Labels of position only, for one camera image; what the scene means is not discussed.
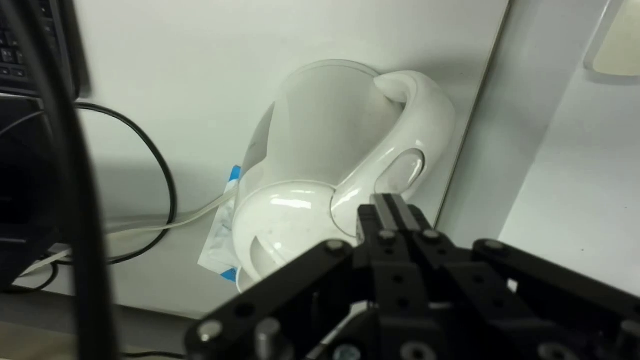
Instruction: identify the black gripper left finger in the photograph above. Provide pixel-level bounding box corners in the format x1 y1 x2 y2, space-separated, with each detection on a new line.
184 193 401 360

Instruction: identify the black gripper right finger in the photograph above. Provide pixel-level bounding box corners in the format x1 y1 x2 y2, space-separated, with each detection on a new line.
387 193 640 360

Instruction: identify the white electric kettle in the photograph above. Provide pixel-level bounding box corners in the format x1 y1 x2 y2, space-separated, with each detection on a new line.
232 59 457 297

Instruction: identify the blue and white packet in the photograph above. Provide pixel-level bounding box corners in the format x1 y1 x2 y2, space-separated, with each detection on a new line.
198 163 246 287

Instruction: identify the black keyboard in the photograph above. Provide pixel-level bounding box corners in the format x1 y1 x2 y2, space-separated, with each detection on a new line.
0 0 89 100

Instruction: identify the white kettle power cable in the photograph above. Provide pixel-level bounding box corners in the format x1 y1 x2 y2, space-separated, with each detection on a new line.
17 193 235 278

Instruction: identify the thin black desk cable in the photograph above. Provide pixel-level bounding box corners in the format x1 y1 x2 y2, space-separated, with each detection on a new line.
72 100 179 269

